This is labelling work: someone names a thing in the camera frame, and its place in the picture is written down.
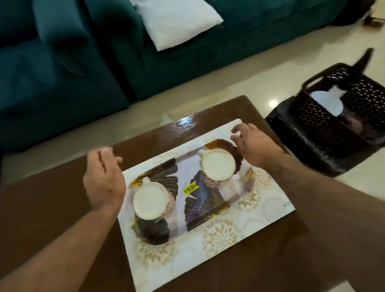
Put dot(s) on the white patterned cup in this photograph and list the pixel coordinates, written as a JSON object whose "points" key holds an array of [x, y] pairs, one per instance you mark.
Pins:
{"points": [[218, 164], [150, 201]]}

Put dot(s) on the black perforated basket lid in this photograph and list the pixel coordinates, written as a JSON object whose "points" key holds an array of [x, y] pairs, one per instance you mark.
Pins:
{"points": [[303, 141]]}

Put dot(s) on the small brown object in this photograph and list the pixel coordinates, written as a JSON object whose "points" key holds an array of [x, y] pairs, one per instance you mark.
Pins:
{"points": [[372, 20]]}

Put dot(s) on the person's left forearm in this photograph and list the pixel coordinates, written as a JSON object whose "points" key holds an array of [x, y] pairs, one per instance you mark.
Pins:
{"points": [[60, 252]]}

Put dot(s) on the teal cushion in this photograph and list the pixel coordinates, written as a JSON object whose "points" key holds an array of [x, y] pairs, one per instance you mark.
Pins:
{"points": [[63, 33]]}

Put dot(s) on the white gold floral placemat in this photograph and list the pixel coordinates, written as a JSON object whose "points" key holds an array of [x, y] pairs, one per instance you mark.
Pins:
{"points": [[228, 228]]}

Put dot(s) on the person's right thumb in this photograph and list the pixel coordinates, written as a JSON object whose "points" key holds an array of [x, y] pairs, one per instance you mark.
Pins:
{"points": [[236, 141]]}

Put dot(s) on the white item in basket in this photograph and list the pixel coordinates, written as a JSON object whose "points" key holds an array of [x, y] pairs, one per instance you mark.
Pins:
{"points": [[326, 100]]}

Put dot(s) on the teal velvet sofa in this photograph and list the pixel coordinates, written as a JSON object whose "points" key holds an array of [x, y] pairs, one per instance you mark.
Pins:
{"points": [[240, 39]]}

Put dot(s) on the yellow sticker label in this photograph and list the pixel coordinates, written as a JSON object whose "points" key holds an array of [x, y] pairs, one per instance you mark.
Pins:
{"points": [[191, 188]]}

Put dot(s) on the person's right forearm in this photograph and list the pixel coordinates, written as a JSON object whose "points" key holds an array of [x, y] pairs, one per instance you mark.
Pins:
{"points": [[330, 216]]}

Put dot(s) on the black perforated plastic basket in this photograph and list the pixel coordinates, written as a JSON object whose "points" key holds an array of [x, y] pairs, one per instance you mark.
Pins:
{"points": [[364, 99]]}

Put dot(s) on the person's left fingers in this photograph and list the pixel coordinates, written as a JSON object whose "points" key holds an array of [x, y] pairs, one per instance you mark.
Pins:
{"points": [[105, 156]]}

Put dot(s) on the dark bag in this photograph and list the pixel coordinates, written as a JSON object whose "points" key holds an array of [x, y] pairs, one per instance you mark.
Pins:
{"points": [[355, 10]]}

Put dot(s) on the white cushion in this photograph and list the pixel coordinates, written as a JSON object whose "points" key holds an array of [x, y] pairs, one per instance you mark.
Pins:
{"points": [[177, 21]]}

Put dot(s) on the person's right hand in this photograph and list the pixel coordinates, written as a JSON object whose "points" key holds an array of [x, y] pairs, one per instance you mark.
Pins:
{"points": [[258, 147]]}

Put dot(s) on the leaf print serving tray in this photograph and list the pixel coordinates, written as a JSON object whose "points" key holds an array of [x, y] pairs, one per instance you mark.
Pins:
{"points": [[204, 201]]}

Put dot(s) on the person's left hand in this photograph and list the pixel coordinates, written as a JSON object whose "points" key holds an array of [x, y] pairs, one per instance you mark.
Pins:
{"points": [[102, 183]]}

